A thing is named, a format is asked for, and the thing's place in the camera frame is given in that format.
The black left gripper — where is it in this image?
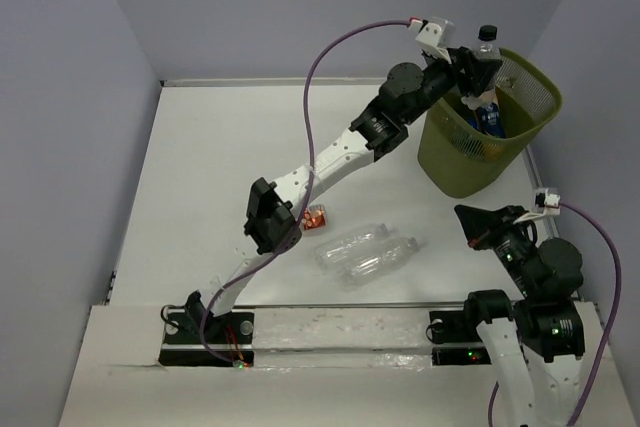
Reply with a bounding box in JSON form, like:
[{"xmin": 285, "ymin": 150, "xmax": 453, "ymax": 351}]
[{"xmin": 399, "ymin": 47, "xmax": 501, "ymax": 126}]

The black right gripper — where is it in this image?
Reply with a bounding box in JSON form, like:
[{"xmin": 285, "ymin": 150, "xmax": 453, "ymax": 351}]
[{"xmin": 452, "ymin": 203, "xmax": 539, "ymax": 295}]

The small black cap bottle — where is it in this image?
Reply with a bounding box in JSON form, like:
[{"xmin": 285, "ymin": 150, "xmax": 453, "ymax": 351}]
[{"xmin": 461, "ymin": 24, "xmax": 501, "ymax": 112}]

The orange juice bottle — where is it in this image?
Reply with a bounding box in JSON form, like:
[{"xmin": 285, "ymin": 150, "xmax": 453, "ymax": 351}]
[{"xmin": 475, "ymin": 90, "xmax": 506, "ymax": 159}]

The clear bottle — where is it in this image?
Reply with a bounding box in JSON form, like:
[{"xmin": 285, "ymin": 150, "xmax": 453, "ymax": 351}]
[
  {"xmin": 336, "ymin": 237, "xmax": 424, "ymax": 290},
  {"xmin": 314, "ymin": 223, "xmax": 398, "ymax": 271}
]

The red cap red label bottle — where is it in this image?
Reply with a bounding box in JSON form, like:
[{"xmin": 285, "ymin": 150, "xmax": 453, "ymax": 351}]
[{"xmin": 301, "ymin": 204, "xmax": 327, "ymax": 231}]

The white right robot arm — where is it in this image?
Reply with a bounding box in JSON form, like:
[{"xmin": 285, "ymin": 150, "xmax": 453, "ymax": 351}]
[{"xmin": 454, "ymin": 205, "xmax": 585, "ymax": 426}]

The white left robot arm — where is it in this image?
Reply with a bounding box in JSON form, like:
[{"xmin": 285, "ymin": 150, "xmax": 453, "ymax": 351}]
[{"xmin": 184, "ymin": 47, "xmax": 502, "ymax": 342}]

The green mesh waste bin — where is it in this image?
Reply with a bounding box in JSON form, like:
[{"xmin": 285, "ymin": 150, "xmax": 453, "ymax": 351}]
[{"xmin": 417, "ymin": 48, "xmax": 562, "ymax": 198}]

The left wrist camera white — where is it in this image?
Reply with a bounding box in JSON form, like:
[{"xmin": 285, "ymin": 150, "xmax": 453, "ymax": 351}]
[{"xmin": 409, "ymin": 17, "xmax": 455, "ymax": 63}]

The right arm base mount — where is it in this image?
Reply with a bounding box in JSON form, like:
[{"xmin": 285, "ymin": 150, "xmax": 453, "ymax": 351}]
[{"xmin": 425, "ymin": 310, "xmax": 491, "ymax": 367}]

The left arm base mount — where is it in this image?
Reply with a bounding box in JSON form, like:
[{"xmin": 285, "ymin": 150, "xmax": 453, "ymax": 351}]
[{"xmin": 158, "ymin": 305, "xmax": 255, "ymax": 369}]

